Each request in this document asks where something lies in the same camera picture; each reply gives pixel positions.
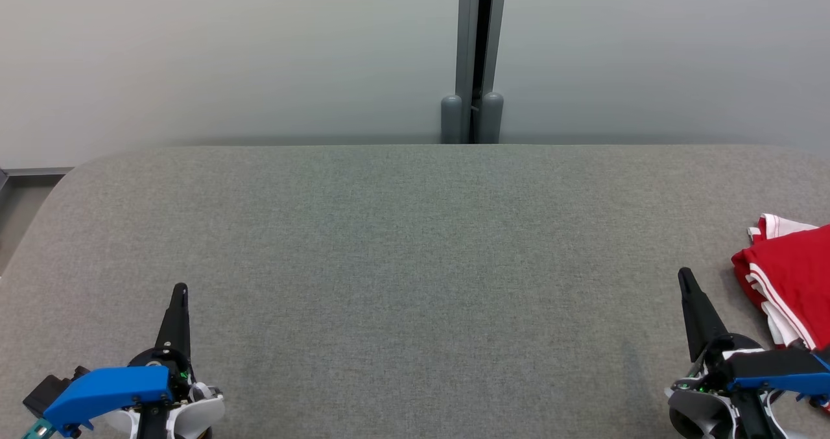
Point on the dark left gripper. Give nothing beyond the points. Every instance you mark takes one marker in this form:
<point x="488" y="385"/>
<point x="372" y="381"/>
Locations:
<point x="198" y="406"/>

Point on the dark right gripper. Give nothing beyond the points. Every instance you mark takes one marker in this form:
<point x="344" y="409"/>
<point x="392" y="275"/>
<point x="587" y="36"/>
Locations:
<point x="703" y="406"/>

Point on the red shorts with white trim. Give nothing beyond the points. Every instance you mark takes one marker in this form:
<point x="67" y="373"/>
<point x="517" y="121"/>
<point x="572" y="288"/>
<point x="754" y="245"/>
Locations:
<point x="794" y="270"/>

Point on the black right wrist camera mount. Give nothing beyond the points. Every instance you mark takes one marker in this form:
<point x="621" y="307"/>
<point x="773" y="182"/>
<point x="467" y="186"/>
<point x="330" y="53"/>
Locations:
<point x="778" y="364"/>

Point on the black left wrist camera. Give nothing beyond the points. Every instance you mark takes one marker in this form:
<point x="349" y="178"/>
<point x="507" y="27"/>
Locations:
<point x="48" y="390"/>

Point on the grey metal partition post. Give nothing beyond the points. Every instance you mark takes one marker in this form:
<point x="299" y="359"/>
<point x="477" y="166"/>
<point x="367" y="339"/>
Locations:
<point x="468" y="50"/>

